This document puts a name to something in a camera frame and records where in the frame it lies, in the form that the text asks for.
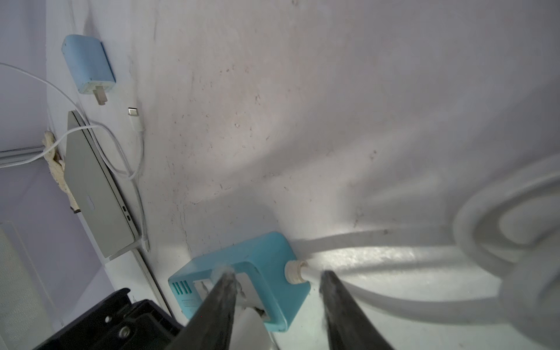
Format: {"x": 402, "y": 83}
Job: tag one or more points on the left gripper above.
{"x": 117, "y": 323}

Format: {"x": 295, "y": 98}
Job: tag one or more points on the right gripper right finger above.
{"x": 347, "y": 325}

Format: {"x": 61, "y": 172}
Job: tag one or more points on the light blue charger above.
{"x": 89, "y": 66}

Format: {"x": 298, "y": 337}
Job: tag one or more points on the grey laptop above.
{"x": 96, "y": 193}

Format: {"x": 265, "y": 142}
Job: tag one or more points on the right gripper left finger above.
{"x": 212, "y": 325}

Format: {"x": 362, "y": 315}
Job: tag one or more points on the white charger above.
{"x": 249, "y": 332}

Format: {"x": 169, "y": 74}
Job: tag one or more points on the lower white mesh shelf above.
{"x": 25, "y": 316}

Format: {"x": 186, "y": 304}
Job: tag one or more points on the teal power strip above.
{"x": 259, "y": 265}

